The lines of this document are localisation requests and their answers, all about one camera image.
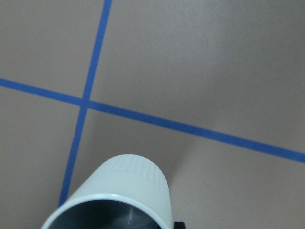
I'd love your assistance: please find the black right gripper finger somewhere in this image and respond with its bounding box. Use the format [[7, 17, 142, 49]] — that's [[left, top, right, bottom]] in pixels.
[[174, 221, 185, 229]]

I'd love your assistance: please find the white HOME mug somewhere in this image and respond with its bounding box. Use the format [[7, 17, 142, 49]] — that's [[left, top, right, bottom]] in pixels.
[[42, 154, 174, 229]]

